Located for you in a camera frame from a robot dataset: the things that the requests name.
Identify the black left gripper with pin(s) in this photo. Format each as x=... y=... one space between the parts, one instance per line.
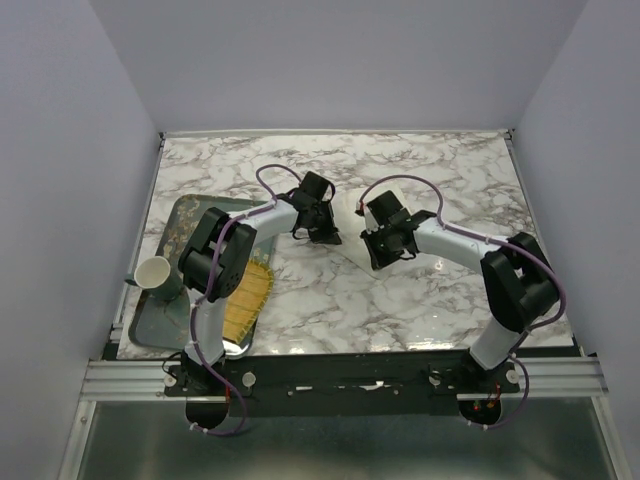
x=328 y=234

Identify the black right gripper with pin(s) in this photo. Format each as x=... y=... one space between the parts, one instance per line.
x=379 y=260

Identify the cream cloth napkin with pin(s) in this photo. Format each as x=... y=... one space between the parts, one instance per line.
x=350 y=226

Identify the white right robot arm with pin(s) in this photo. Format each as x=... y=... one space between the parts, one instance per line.
x=518 y=280

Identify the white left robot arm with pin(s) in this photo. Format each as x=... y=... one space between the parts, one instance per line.
x=215 y=257

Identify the yellow bamboo mat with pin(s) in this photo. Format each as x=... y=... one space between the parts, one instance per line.
x=247 y=301

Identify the white cup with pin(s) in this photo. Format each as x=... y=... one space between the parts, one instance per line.
x=158 y=278

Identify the green floral metal tray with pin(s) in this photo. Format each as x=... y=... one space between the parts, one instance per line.
x=161 y=318

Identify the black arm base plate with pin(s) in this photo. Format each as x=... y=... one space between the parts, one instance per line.
x=440 y=382

